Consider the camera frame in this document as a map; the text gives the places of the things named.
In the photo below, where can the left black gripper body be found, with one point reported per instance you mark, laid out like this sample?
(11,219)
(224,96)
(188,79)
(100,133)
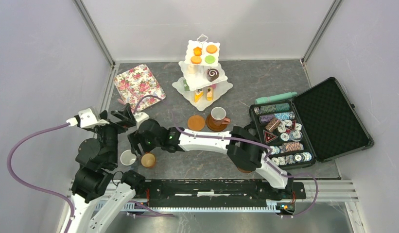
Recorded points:
(151,134)

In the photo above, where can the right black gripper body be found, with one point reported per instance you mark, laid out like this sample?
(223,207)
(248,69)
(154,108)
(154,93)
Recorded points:
(110,132)

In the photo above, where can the orange mug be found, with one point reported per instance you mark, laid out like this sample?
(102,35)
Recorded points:
(148,160)

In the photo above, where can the pink-tipped metal tongs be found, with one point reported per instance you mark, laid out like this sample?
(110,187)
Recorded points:
(129,96)

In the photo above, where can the light orange wooden coaster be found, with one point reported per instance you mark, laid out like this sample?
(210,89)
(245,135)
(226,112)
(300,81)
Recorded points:
(196,123)

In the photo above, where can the large brown wooden saucer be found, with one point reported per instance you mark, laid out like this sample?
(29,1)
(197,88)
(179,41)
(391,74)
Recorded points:
(212,126)

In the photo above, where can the green square cake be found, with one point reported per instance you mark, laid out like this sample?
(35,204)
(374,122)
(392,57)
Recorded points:
(186,86)

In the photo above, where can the yellow cake slice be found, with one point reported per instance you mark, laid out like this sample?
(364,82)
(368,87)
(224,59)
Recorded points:
(198,95)

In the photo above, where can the white mug pink handle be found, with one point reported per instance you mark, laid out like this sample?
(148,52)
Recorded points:
(218,115)

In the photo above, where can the orange yellow cake piece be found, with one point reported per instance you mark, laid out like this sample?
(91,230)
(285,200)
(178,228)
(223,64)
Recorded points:
(209,94)

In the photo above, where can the cream round pastry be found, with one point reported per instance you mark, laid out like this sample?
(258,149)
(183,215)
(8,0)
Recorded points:
(191,69)

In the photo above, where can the chocolate swirl roll cake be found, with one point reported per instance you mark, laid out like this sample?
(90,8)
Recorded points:
(212,74)

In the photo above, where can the orange round macaron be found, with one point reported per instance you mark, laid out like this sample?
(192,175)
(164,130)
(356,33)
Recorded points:
(211,48)
(196,59)

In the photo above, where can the green round macaron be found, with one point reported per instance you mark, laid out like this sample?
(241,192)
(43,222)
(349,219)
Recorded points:
(210,59)

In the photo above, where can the orange star pastry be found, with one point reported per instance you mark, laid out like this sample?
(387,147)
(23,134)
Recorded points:
(197,51)

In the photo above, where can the dark brown wooden coaster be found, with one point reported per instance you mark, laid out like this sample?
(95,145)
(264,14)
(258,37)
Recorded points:
(244,171)

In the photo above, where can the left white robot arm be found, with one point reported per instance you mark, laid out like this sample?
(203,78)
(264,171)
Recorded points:
(97,158)

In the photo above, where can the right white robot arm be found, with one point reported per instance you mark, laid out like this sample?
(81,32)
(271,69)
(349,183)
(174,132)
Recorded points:
(243,149)

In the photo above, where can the floral rectangular tray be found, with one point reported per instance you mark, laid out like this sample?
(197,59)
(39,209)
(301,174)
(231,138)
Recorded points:
(142,81)

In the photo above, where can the white three-tier dessert stand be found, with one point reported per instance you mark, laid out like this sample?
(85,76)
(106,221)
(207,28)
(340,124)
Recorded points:
(199,79)

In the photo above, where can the white blue chip stack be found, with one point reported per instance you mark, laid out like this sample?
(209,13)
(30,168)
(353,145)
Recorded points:
(257,110)

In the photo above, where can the purple chip stack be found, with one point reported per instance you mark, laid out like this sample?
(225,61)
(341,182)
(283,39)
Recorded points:
(266,118)

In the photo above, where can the black triangular dealer card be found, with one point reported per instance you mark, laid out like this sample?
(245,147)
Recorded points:
(269,136)

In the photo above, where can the blue yellow chip stack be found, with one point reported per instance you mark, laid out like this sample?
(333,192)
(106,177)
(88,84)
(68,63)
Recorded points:
(267,109)

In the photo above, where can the green chip stack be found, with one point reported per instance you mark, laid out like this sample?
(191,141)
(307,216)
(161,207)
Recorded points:
(282,107)

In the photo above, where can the light blue chip stack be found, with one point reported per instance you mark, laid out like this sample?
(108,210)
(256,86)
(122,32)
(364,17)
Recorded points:
(290,115)

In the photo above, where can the pink brown chip stack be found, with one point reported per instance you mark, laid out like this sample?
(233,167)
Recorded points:
(291,146)

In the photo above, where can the loose white poker chips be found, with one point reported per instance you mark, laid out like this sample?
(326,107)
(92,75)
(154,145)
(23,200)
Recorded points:
(290,130)

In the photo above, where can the black open carrying case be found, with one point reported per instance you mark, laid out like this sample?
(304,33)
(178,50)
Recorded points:
(331,127)

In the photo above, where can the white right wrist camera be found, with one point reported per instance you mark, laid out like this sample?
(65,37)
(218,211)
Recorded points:
(140,117)

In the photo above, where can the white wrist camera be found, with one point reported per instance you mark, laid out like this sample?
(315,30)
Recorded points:
(140,117)
(88,117)

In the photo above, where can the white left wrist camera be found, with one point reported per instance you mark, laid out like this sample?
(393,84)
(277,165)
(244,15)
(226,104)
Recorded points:
(88,117)

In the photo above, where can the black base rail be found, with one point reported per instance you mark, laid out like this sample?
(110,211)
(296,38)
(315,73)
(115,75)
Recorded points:
(215,193)

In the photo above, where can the teal cylindrical handle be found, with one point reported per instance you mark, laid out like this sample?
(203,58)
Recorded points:
(275,98)

